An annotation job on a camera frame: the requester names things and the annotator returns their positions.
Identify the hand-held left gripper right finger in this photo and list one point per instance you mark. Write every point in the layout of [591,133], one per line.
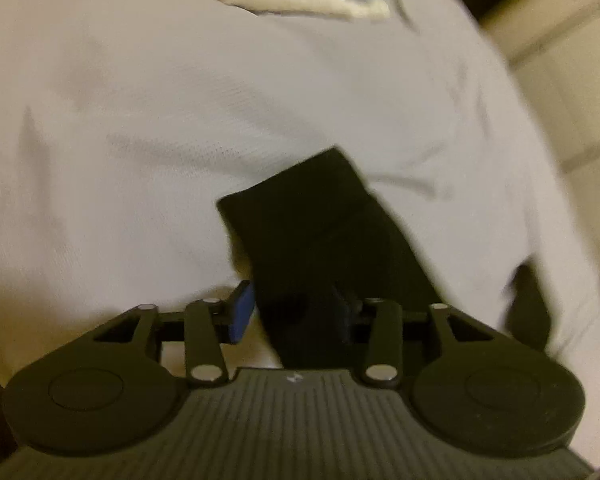
[385,335]

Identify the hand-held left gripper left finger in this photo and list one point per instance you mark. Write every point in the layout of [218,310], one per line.
[241,312]

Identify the black garment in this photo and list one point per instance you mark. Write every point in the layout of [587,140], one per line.
[325,240]

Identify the white bed sheet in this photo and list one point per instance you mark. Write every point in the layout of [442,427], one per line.
[180,135]

